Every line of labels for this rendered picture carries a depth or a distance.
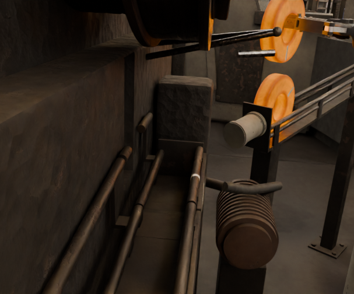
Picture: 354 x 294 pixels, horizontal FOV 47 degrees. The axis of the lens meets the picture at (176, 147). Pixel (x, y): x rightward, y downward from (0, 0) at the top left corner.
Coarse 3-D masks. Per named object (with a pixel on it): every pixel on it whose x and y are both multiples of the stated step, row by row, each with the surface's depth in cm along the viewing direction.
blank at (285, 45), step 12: (276, 0) 87; (288, 0) 88; (300, 0) 92; (264, 12) 88; (276, 12) 86; (288, 12) 89; (300, 12) 94; (264, 24) 88; (276, 24) 87; (288, 36) 95; (300, 36) 97; (264, 48) 90; (276, 48) 90; (288, 48) 94; (276, 60) 92
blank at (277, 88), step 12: (264, 84) 94; (276, 84) 94; (288, 84) 98; (264, 96) 93; (276, 96) 95; (288, 96) 100; (276, 108) 102; (288, 108) 102; (276, 120) 99; (288, 120) 104
